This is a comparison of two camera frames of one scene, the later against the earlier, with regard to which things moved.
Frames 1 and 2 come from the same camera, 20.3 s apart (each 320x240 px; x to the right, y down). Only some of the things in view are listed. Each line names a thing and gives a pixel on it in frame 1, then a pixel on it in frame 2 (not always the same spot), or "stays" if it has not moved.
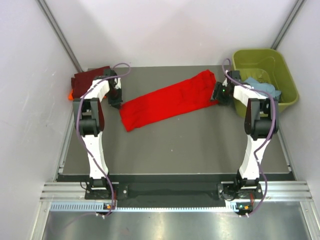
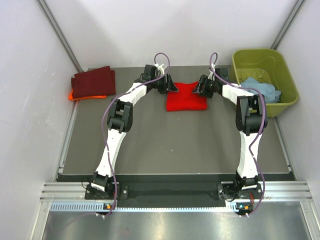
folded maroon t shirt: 82,81 stays
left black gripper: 116,103 -> 169,86
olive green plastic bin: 269,65 stays
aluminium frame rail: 290,191 stays
